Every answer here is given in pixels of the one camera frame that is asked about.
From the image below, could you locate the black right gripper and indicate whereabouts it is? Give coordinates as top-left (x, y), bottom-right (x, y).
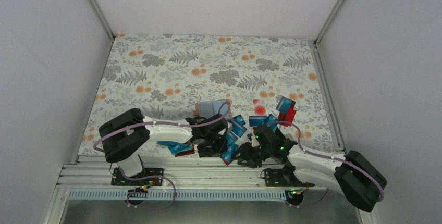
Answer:
top-left (231, 142), bottom-right (272, 169)

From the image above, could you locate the floral patterned table mat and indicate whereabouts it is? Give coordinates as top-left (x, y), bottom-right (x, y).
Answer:
top-left (79, 33), bottom-right (336, 156)

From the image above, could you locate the aluminium rail frame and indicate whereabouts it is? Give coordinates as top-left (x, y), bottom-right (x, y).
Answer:
top-left (55, 148), bottom-right (367, 190)

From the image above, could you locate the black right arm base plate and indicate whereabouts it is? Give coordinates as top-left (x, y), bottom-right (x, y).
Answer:
top-left (260, 168), bottom-right (315, 187)

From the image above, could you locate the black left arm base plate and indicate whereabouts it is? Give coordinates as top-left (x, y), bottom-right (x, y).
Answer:
top-left (111, 168), bottom-right (164, 186)

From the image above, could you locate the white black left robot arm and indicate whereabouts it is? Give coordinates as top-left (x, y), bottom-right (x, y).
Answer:
top-left (93, 108), bottom-right (228, 185)

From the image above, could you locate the blue card far right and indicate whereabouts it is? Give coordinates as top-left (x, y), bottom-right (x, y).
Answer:
top-left (276, 96), bottom-right (296, 114)

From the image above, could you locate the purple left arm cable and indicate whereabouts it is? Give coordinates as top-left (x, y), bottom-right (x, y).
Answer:
top-left (93, 102), bottom-right (232, 152)

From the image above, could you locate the blue card right top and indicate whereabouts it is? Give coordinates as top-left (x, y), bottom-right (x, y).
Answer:
top-left (249, 114), bottom-right (278, 132)

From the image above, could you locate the grey slotted cable duct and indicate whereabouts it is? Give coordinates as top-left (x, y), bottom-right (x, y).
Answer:
top-left (67, 189), bottom-right (286, 202)

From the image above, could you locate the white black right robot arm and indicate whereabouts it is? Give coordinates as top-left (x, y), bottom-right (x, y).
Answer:
top-left (234, 125), bottom-right (387, 212)

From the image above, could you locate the blue card centre top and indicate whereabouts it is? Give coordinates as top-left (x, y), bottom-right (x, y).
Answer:
top-left (229, 115), bottom-right (247, 138)

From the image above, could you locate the red white card far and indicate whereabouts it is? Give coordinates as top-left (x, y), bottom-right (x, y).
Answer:
top-left (253, 99), bottom-right (266, 115)

